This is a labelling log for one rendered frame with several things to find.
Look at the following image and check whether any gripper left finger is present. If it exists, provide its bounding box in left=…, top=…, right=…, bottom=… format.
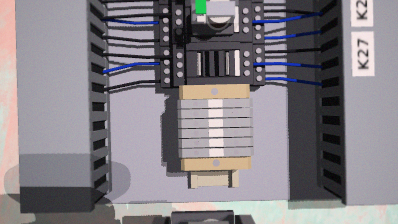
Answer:
left=152, top=216, right=170, bottom=224

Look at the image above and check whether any relay with orange button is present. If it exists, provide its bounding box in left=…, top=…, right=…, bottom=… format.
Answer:
left=169, top=210, right=238, bottom=224

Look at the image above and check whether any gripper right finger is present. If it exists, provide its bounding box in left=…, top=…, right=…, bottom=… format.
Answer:
left=235, top=214, right=255, bottom=224

